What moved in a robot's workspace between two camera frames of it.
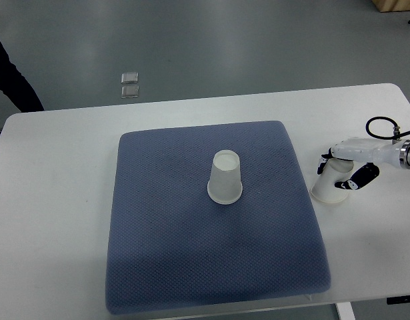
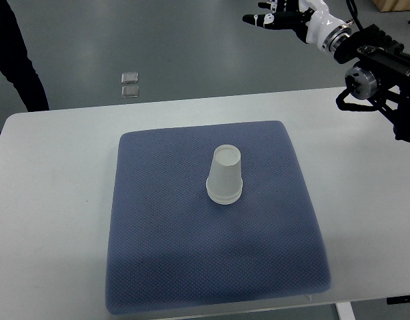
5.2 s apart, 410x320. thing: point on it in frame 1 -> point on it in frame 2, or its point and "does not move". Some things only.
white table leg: [345, 311] does not move
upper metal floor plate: [129, 77] does not move
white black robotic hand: [400, 153] -> [311, 20]
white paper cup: [336, 170] -> [225, 181]
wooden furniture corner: [396, 5] does not move
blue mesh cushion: [171, 248] does not move
